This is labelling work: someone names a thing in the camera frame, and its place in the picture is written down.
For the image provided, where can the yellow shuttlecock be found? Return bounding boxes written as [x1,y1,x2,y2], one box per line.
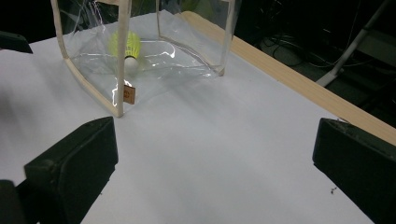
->
[107,30,143,74]

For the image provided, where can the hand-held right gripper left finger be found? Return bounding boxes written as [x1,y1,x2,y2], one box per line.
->
[23,116,120,224]

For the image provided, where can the transparent bag with beige trim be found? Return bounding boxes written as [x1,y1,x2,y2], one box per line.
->
[50,0,242,119]

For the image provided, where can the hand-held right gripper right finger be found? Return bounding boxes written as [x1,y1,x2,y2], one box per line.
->
[312,117,396,224]

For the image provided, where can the black floor cables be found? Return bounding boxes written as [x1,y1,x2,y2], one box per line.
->
[258,0,368,69]

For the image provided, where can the white table cover sheet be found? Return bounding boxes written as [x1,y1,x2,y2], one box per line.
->
[0,8,375,224]

